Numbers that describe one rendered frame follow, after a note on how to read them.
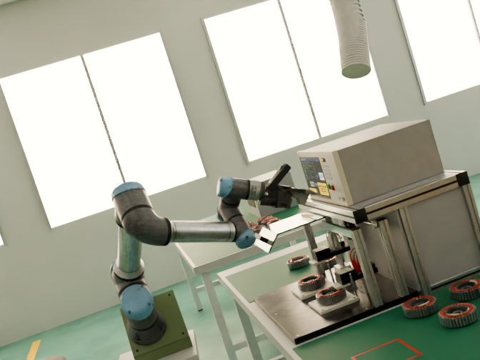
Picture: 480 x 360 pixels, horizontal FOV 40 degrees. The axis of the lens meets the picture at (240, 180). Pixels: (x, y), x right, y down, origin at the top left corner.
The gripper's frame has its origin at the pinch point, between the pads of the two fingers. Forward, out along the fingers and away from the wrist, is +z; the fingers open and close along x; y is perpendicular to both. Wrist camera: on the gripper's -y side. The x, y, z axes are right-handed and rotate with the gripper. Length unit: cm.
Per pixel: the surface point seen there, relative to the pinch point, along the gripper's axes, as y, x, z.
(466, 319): 31, 60, 32
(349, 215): 6.2, 21.1, 7.6
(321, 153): -14.2, 2.1, 1.3
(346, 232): 12.8, 13.6, 10.0
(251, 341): 88, -110, 11
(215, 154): -16, -469, 36
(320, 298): 38.7, 6.2, 6.1
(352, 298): 36.9, 10.3, 16.8
